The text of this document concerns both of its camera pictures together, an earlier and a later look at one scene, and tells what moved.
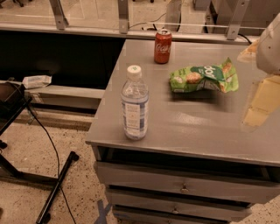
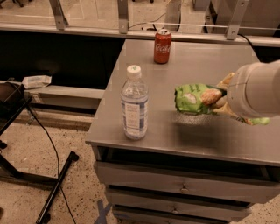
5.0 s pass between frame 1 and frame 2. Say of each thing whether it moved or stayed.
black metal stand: stayed
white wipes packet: stayed
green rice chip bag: moved
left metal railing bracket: stayed
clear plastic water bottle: stayed
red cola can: stayed
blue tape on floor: stayed
